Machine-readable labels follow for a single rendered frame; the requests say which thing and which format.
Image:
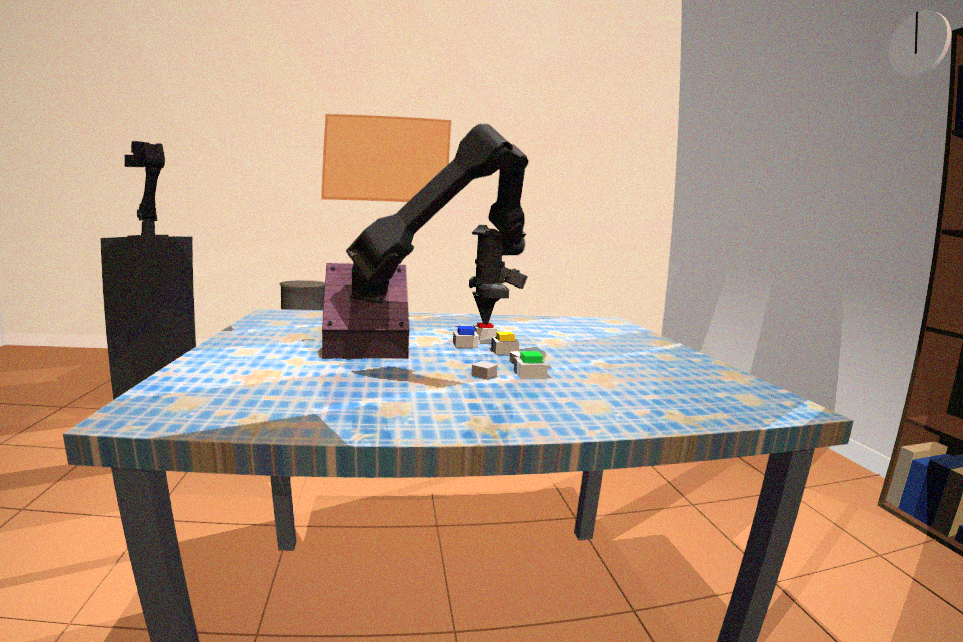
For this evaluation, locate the yellow button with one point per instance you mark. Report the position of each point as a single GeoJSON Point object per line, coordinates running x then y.
{"type": "Point", "coordinates": [504, 343]}

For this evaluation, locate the green button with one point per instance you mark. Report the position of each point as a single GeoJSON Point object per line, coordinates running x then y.
{"type": "Point", "coordinates": [530, 365]}

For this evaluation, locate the red button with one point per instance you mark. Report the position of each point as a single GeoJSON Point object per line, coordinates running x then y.
{"type": "Point", "coordinates": [485, 331]}

